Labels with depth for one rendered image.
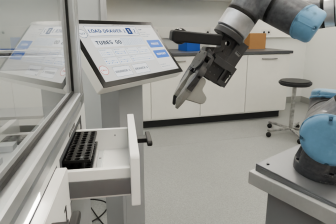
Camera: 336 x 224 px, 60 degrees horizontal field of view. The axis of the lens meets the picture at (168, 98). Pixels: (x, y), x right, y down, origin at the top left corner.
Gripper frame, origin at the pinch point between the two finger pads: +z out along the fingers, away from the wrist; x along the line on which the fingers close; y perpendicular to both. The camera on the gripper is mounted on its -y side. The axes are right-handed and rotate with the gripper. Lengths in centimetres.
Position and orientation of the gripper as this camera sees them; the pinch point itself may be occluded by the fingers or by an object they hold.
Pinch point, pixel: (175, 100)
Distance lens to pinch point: 69.0
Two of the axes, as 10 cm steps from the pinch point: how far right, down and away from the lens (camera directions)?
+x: -1.5, -2.2, 9.6
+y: 8.2, 5.1, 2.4
